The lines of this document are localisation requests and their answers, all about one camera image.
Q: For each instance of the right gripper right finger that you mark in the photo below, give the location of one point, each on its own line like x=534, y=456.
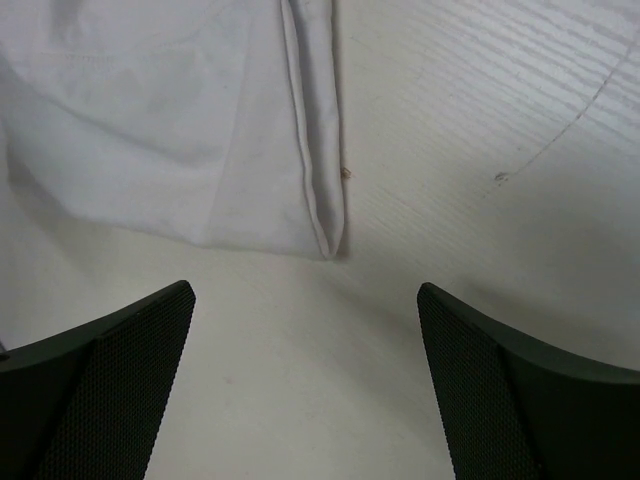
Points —
x=515, y=407

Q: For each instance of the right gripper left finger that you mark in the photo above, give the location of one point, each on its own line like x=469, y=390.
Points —
x=88, y=403

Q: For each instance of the white skirt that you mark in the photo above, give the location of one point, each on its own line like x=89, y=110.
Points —
x=211, y=122

